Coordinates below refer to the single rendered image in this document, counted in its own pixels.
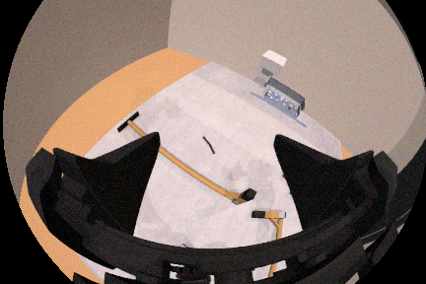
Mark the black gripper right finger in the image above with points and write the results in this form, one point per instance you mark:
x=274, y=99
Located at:
x=314, y=179

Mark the long tan scraper with grey crossbar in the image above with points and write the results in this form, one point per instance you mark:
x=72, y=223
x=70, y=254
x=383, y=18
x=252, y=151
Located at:
x=279, y=225

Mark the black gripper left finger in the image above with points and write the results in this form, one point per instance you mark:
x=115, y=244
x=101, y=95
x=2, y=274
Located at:
x=117, y=179

